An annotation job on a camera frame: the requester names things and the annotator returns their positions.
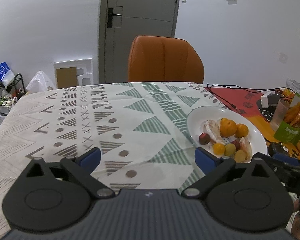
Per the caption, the kumquat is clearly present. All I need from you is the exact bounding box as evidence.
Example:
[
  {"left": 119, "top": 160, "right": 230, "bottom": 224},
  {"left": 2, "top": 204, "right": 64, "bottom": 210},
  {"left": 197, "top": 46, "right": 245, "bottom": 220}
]
[
  {"left": 234, "top": 150, "right": 246, "bottom": 163},
  {"left": 212, "top": 143, "right": 225, "bottom": 155}
]

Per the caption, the green yellow plum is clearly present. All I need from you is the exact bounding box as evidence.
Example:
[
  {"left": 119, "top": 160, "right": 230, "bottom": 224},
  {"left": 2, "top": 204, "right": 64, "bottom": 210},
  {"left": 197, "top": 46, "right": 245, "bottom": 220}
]
[{"left": 224, "top": 144, "right": 236, "bottom": 156}]

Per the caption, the red plum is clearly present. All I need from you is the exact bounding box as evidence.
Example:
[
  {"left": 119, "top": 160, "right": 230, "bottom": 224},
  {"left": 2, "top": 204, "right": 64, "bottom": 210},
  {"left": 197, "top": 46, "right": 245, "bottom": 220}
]
[{"left": 198, "top": 132, "right": 211, "bottom": 145}]

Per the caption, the large orange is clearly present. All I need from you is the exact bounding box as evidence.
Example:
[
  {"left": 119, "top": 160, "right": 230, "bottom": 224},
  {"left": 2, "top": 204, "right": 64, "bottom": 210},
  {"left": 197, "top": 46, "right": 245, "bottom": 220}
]
[{"left": 219, "top": 118, "right": 237, "bottom": 138}]

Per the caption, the small orange mandarin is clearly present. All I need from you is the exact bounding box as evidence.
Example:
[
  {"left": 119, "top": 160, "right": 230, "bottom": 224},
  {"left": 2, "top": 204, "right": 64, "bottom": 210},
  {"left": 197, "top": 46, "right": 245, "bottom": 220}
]
[{"left": 235, "top": 124, "right": 249, "bottom": 138}]

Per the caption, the kumquat in plate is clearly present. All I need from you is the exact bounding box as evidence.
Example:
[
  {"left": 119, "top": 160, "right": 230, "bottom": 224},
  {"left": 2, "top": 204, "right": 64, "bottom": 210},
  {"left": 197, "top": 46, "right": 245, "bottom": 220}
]
[{"left": 234, "top": 150, "right": 246, "bottom": 163}]

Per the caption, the peeled pomelo segment in plate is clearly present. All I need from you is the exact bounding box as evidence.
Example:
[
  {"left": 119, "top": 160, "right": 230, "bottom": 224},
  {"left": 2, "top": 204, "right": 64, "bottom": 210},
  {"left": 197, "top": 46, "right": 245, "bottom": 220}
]
[{"left": 239, "top": 137, "right": 253, "bottom": 161}]

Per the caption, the green snack packet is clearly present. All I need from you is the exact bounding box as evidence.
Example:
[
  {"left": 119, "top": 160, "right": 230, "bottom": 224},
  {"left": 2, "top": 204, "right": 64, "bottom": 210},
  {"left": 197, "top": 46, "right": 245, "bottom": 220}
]
[{"left": 274, "top": 93, "right": 300, "bottom": 145}]

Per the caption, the white round plate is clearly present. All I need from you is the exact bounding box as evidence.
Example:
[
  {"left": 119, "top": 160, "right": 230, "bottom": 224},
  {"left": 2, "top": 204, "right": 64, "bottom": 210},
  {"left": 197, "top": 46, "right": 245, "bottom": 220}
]
[{"left": 186, "top": 106, "right": 268, "bottom": 163}]

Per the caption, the clear plastic cup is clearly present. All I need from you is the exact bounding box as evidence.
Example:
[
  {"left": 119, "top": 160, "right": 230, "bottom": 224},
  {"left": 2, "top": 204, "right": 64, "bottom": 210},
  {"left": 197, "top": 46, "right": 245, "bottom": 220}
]
[{"left": 270, "top": 99, "right": 290, "bottom": 132}]

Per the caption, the patterned tablecloth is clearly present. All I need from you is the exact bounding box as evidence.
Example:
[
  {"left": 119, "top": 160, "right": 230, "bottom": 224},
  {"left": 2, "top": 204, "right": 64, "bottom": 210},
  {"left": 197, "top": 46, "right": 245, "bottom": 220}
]
[{"left": 0, "top": 82, "right": 225, "bottom": 238}]

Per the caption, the red table mat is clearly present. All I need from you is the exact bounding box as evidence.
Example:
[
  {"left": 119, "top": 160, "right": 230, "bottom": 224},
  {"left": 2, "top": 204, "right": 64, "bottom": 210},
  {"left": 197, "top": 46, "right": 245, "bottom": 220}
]
[{"left": 201, "top": 85, "right": 277, "bottom": 143}]

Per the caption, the white power adapter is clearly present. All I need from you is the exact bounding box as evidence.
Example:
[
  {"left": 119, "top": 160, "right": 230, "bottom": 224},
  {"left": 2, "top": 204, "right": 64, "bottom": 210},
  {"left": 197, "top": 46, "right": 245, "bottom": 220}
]
[{"left": 261, "top": 91, "right": 281, "bottom": 108}]

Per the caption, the white plastic bag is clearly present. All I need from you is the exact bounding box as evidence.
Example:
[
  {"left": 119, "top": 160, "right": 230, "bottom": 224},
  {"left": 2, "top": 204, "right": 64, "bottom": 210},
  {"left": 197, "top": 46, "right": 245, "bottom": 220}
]
[{"left": 26, "top": 70, "right": 56, "bottom": 93}]

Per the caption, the white foam packaging board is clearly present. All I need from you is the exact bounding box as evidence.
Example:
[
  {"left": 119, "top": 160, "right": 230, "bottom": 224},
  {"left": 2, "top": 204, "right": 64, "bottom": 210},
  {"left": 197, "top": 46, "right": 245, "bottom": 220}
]
[{"left": 53, "top": 59, "right": 94, "bottom": 89}]

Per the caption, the white shopping bag on floor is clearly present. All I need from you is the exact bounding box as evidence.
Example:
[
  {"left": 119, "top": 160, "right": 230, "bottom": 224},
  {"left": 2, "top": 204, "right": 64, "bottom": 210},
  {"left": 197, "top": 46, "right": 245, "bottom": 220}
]
[{"left": 0, "top": 97, "right": 18, "bottom": 117}]

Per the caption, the black shoe rack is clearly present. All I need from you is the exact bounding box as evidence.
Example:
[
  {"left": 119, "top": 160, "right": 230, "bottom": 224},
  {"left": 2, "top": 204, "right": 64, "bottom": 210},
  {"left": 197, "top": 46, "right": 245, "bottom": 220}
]
[{"left": 0, "top": 73, "right": 26, "bottom": 100}]

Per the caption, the blue plastic bag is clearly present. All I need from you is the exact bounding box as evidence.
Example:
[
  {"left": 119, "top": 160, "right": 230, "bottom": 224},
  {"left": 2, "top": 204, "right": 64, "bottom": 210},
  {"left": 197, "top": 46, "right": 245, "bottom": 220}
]
[{"left": 0, "top": 61, "right": 15, "bottom": 88}]

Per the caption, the orange chair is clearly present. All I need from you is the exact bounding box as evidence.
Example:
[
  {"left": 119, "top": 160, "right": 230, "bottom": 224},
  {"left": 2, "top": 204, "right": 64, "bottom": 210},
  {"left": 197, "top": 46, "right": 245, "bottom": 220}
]
[{"left": 128, "top": 35, "right": 204, "bottom": 83}]

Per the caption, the grey door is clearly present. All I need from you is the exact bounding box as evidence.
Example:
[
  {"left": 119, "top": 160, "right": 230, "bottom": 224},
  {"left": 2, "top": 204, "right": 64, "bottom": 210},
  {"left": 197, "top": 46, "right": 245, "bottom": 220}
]
[{"left": 98, "top": 0, "right": 179, "bottom": 83}]

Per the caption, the black cable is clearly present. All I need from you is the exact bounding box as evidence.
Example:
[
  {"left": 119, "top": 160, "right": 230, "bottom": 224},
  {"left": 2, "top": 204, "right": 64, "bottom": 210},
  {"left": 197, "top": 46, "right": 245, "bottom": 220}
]
[{"left": 206, "top": 83, "right": 291, "bottom": 111}]

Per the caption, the black door handle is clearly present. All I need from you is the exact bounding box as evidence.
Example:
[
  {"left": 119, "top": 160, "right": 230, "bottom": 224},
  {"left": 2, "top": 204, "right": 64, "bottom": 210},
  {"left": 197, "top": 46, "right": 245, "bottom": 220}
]
[{"left": 107, "top": 8, "right": 122, "bottom": 28}]

